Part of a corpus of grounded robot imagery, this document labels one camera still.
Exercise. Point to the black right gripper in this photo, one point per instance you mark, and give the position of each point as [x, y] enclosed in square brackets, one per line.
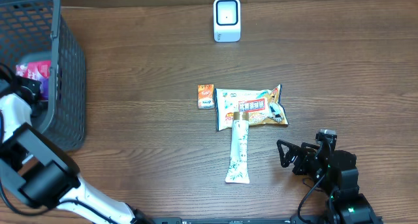
[292, 152]

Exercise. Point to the gold wet wipes pack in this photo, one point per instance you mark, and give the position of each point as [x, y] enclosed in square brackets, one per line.
[263, 106]

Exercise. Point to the white floral tube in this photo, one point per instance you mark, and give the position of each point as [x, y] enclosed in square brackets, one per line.
[238, 167]

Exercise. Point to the small orange box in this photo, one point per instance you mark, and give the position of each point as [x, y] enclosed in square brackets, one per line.
[206, 96]

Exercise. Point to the red purple snack packet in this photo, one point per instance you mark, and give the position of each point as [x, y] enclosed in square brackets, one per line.
[39, 71]

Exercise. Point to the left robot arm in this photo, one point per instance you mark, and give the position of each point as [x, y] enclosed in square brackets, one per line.
[36, 175]

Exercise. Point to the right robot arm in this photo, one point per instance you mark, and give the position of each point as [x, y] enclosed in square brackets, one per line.
[335, 173]

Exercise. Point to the white barcode scanner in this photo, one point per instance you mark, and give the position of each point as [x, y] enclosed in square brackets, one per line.
[227, 20]

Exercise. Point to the grey plastic mesh basket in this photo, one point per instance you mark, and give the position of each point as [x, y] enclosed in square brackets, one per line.
[34, 30]

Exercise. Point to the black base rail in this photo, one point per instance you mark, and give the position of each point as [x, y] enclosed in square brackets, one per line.
[178, 220]

